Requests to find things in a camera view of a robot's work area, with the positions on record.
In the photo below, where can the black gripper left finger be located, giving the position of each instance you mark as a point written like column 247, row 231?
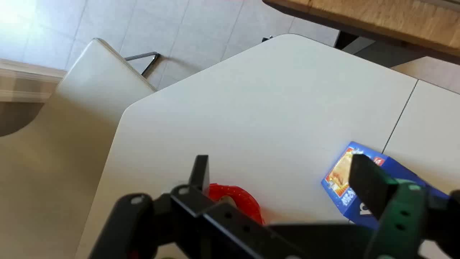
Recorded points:
column 201, row 173

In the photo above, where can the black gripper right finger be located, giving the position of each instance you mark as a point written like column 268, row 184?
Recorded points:
column 371, row 188

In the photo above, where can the blue pastry box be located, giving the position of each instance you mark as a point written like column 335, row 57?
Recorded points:
column 341, row 179

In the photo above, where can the red bowl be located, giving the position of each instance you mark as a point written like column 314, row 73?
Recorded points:
column 239, row 197

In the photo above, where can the white chair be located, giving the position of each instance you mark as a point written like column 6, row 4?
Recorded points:
column 91, row 81

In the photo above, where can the wooden table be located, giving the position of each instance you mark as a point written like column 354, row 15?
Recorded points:
column 383, row 20

